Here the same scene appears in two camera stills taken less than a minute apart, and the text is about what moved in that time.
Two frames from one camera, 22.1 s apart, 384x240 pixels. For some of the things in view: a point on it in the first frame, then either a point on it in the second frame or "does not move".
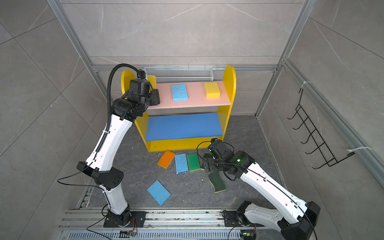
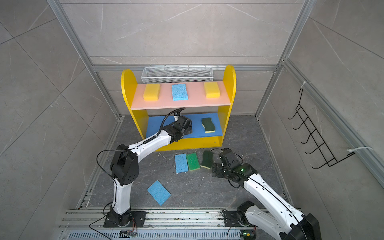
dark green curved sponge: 218,184 -> 208,125
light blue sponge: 179,92 does not move
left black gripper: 153,96 -> 189,128
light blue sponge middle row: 181,163 does not move
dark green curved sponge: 204,161 does not move
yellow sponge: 212,89 does not move
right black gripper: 211,166 -> 216,168
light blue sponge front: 159,192 does not move
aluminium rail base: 167,225 does not move
